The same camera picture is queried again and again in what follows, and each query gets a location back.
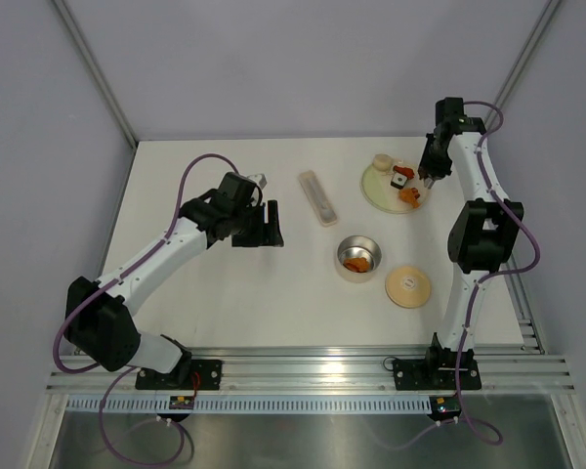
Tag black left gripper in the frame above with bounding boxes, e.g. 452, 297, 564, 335
230, 200, 282, 247

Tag steel lunch box bowl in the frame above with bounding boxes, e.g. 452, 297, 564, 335
334, 235, 382, 283

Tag orange fried chicken piece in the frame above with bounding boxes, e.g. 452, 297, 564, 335
343, 257, 372, 274

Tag orange bacon slice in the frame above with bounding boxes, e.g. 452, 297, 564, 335
344, 263, 365, 273

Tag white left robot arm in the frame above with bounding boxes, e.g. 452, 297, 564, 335
59, 172, 284, 389

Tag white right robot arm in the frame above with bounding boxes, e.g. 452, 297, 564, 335
411, 97, 523, 390

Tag black white sushi roll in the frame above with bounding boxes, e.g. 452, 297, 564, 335
390, 173, 408, 190

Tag orange fried nugget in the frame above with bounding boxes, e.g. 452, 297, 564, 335
398, 188, 420, 207

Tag white rice ball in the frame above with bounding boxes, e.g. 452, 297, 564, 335
372, 153, 394, 172

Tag beige cutlery case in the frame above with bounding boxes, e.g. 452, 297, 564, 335
298, 171, 338, 227

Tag pale green plate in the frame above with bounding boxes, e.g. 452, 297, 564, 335
360, 158, 430, 214

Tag beige round lid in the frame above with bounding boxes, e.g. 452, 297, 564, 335
385, 266, 432, 309

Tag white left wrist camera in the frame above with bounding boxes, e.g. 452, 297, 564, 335
248, 173, 267, 190

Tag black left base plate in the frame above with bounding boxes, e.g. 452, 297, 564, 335
135, 359, 224, 391

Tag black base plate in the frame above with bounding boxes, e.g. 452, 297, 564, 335
135, 359, 224, 391
383, 357, 482, 391

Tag right aluminium frame post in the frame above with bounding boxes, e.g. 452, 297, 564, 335
480, 0, 565, 130

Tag aluminium frame post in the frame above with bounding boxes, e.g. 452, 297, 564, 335
49, 0, 139, 151
480, 0, 565, 130

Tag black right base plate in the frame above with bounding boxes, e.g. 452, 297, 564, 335
383, 357, 482, 391

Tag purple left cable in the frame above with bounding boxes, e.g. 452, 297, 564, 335
52, 153, 235, 465

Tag aluminium rail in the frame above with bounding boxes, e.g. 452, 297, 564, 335
46, 345, 575, 395

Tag white slotted cable duct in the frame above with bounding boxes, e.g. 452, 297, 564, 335
66, 395, 432, 415

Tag left aluminium frame post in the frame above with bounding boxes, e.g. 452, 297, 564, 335
49, 0, 139, 151

